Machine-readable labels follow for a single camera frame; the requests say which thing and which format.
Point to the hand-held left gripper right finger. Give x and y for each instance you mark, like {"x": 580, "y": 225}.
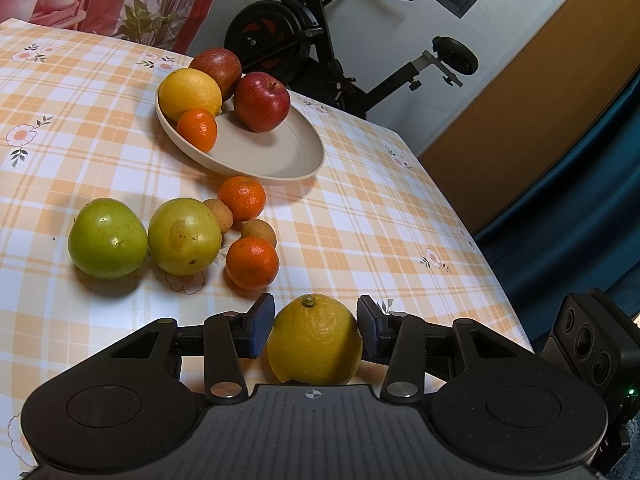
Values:
{"x": 367, "y": 330}

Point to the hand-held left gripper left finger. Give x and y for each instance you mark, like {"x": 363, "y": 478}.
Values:
{"x": 261, "y": 327}

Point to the yellow lemon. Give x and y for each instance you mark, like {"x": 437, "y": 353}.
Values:
{"x": 190, "y": 92}
{"x": 315, "y": 340}

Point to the orange mandarin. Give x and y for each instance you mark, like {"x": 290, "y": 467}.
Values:
{"x": 242, "y": 197}
{"x": 197, "y": 130}
{"x": 252, "y": 262}

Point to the tan longan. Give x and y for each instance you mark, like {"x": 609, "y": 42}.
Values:
{"x": 258, "y": 233}
{"x": 220, "y": 216}

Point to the green jujube with brown blotch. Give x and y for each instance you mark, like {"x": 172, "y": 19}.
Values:
{"x": 184, "y": 236}

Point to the green jujube fruit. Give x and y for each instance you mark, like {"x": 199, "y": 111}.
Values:
{"x": 107, "y": 242}

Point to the beige round plate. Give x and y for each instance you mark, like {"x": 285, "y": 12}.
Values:
{"x": 270, "y": 150}

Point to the shiny red apple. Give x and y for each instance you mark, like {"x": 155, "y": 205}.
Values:
{"x": 261, "y": 101}

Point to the dull red apple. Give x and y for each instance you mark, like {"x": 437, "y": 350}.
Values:
{"x": 217, "y": 65}

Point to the yellow checked floral tablecloth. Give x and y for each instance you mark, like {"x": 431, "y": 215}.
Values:
{"x": 350, "y": 220}

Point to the dark blue curtain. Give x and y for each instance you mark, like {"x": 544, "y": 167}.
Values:
{"x": 575, "y": 220}

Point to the wooden door panel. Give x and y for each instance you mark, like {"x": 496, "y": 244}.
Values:
{"x": 540, "y": 100}

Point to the black exercise bike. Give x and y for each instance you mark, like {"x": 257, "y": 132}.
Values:
{"x": 280, "y": 30}

